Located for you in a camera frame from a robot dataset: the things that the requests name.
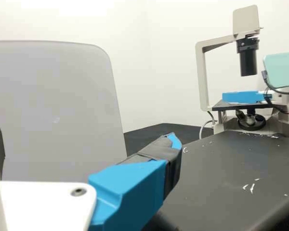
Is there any right wrist camera phone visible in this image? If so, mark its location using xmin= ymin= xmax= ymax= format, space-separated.
xmin=262 ymin=40 xmax=289 ymax=95

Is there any white cable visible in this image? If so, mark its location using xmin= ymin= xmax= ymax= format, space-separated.
xmin=198 ymin=110 xmax=217 ymax=141

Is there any cream microscope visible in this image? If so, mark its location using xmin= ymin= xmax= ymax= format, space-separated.
xmin=195 ymin=4 xmax=289 ymax=138

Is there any black platform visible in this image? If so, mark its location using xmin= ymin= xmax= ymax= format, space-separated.
xmin=155 ymin=129 xmax=289 ymax=231

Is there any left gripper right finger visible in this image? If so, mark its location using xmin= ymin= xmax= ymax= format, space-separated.
xmin=87 ymin=134 xmax=183 ymax=231

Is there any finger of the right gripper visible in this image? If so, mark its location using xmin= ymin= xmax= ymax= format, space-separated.
xmin=222 ymin=90 xmax=273 ymax=105

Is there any white box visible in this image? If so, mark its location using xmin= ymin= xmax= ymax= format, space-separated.
xmin=0 ymin=40 xmax=128 ymax=181

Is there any black cable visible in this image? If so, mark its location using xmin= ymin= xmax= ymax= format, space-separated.
xmin=261 ymin=70 xmax=289 ymax=94

